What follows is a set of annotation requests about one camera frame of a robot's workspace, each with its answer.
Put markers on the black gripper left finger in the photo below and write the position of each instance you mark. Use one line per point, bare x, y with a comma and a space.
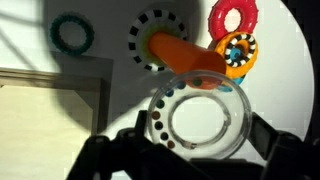
133, 156

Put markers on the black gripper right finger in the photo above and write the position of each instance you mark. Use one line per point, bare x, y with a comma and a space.
290, 156

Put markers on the wooden slatted tray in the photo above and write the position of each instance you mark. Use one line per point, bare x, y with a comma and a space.
33, 133

